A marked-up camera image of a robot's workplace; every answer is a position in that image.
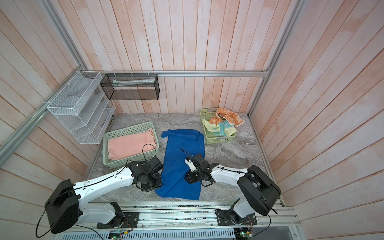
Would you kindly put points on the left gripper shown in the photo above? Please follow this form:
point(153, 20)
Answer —
point(157, 185)

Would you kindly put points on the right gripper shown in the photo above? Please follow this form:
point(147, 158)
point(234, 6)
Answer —
point(190, 178)

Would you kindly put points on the mint green plastic basket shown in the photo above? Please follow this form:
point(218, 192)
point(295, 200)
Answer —
point(141, 128)

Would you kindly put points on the yellow-green plastic basket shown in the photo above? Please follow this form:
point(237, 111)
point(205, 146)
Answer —
point(211, 138)

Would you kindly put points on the blue towel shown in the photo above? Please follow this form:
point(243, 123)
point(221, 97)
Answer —
point(180, 144)

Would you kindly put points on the pink towel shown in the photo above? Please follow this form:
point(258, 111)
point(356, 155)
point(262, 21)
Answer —
point(130, 145)

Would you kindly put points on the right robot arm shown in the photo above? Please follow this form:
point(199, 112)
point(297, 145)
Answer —
point(260, 192)

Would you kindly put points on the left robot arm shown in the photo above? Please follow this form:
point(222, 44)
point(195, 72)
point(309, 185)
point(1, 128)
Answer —
point(71, 203)

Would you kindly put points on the light green yellow towel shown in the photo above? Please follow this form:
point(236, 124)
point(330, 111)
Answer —
point(219, 127)

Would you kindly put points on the orange patterned towel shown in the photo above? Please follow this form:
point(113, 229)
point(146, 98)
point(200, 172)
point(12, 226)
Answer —
point(222, 114)

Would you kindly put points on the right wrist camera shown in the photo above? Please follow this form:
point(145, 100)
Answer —
point(190, 165)

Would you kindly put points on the aluminium rail frame front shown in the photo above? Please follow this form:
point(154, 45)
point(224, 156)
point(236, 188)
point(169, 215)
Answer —
point(192, 221)

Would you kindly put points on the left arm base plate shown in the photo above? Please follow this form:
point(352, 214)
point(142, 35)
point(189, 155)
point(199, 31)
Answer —
point(125, 220)

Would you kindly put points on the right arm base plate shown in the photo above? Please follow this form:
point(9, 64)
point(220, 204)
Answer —
point(230, 218)

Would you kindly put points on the black wire mesh basket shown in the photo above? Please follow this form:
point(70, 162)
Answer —
point(131, 86)

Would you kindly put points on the white wire mesh shelf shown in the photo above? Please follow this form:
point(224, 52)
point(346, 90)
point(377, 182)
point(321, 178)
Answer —
point(83, 111)

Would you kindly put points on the aluminium wall rail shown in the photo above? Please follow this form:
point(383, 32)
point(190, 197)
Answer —
point(196, 73)

